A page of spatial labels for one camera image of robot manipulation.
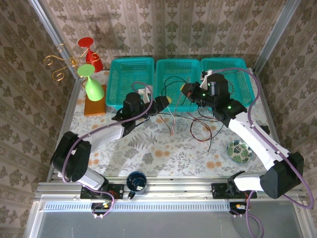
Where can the aluminium extrusion frame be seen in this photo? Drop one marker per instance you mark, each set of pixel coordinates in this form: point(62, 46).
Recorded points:
point(173, 184)

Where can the dark blue mug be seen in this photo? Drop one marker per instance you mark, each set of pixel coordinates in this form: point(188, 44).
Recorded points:
point(136, 182)

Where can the wooden stand base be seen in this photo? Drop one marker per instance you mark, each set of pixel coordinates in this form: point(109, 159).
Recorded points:
point(94, 109)

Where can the red plastic goblet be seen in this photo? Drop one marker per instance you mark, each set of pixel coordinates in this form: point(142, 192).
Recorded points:
point(94, 62)

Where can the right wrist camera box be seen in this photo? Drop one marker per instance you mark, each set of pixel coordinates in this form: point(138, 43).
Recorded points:
point(206, 78)

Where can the leaf pattern bowl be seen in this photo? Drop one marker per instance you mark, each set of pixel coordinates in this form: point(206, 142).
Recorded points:
point(239, 151)

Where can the green plastic goblet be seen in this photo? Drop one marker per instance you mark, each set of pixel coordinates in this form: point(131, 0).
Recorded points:
point(94, 90)

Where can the teal perforated plastic basket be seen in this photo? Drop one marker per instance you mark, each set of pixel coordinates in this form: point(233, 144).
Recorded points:
point(242, 81)
point(173, 67)
point(123, 84)

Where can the grey metal panel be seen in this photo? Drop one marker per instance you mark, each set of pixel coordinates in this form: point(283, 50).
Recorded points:
point(161, 224)

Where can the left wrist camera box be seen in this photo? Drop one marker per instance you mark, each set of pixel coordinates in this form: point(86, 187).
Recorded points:
point(144, 92)

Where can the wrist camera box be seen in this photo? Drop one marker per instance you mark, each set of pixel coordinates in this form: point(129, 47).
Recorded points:
point(206, 78)
point(144, 92)

